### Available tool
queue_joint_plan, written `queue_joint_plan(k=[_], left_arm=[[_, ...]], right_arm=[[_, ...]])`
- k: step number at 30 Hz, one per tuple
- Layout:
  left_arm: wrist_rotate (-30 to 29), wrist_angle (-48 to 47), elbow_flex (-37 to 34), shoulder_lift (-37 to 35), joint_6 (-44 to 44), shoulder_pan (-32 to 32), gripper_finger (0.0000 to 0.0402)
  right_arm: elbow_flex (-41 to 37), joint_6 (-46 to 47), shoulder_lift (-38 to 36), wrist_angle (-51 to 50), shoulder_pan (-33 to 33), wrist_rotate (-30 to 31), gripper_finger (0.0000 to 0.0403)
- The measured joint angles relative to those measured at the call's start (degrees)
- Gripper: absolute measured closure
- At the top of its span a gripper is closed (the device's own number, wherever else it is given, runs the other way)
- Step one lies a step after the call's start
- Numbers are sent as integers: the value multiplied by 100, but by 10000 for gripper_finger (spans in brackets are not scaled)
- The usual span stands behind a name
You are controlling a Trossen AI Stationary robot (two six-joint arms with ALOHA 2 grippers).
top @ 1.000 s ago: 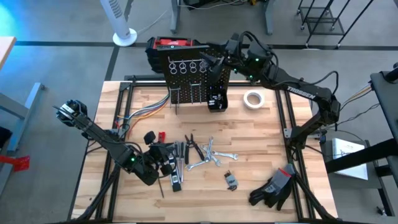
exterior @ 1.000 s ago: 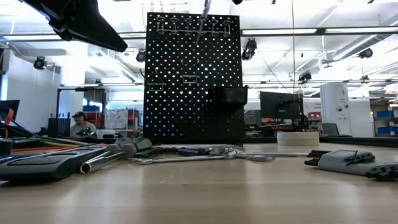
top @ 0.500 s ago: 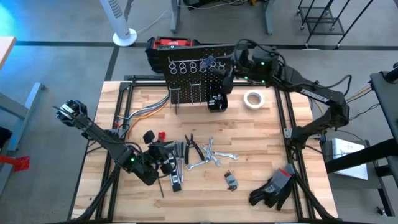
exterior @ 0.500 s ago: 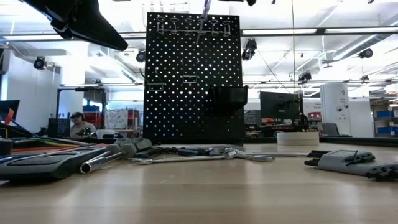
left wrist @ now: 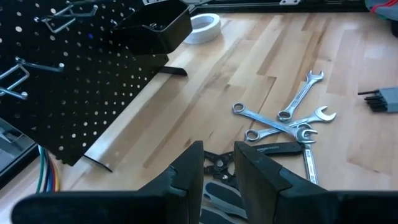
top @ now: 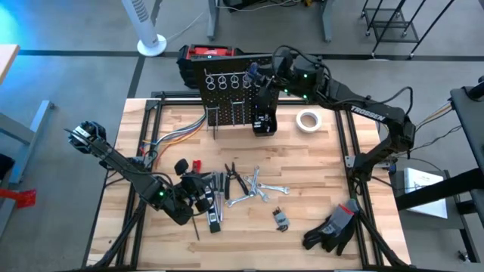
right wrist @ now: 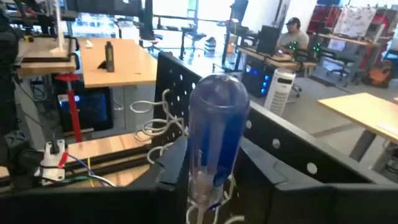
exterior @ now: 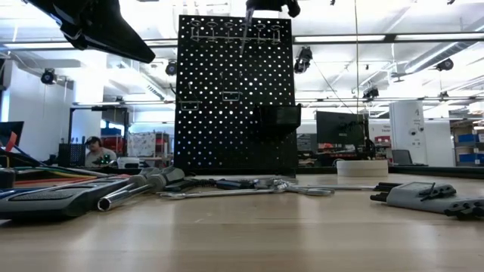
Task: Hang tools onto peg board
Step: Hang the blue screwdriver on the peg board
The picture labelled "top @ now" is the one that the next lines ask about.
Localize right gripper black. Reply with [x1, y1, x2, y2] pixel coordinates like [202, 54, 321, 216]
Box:
[249, 47, 294, 94]

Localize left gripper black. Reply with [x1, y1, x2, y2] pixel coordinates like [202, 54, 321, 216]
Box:
[174, 157, 219, 213]

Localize blue clear-handled screwdriver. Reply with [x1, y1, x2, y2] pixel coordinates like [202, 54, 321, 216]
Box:
[247, 62, 262, 82]

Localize black wire stripper pliers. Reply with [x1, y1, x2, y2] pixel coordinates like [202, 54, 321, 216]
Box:
[223, 161, 250, 200]

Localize black metal pegboard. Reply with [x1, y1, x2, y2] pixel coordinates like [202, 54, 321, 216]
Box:
[191, 54, 281, 129]

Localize double-prong metal pegboard hook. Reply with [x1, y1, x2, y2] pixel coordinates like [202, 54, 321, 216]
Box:
[230, 100, 247, 128]
[205, 105, 221, 140]

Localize black plastic pegboard bin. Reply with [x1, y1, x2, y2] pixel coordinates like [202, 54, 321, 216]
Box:
[252, 88, 280, 138]

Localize white masking tape roll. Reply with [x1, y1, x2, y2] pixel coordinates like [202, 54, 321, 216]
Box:
[295, 108, 323, 134]

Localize grey desk leg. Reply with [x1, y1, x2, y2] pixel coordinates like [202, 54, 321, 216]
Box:
[320, 0, 334, 43]
[206, 0, 221, 42]

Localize red black toolbox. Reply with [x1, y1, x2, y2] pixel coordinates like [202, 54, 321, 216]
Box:
[176, 44, 237, 91]

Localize hex key set grey holder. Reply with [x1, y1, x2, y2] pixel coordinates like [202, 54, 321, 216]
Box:
[271, 206, 291, 233]

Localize grey black work glove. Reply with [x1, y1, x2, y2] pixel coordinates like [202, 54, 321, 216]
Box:
[302, 221, 337, 252]
[321, 199, 360, 256]

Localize red floor object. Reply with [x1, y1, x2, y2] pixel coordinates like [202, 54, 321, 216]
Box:
[0, 187, 38, 210]

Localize white booklet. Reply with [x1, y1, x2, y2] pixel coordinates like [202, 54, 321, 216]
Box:
[402, 166, 449, 220]

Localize black equipment stand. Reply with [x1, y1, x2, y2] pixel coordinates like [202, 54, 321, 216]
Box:
[395, 75, 484, 231]

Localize wooden tabletop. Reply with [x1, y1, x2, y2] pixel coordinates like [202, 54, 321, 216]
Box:
[0, 44, 21, 86]

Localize metal ring screwdriver rack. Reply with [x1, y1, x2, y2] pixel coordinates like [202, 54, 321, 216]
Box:
[203, 67, 265, 91]

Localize blue T-handle hex key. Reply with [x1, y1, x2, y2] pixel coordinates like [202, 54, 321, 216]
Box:
[191, 213, 201, 242]

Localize multicoloured wire bundle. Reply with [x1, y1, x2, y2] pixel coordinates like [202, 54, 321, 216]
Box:
[141, 113, 208, 159]

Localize black aluminium table frame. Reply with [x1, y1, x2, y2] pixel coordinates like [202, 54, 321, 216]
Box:
[85, 90, 411, 271]

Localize black wire cart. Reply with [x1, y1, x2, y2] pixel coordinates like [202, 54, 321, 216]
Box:
[361, 0, 457, 60]

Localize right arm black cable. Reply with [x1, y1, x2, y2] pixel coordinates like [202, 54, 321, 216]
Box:
[377, 85, 415, 114]

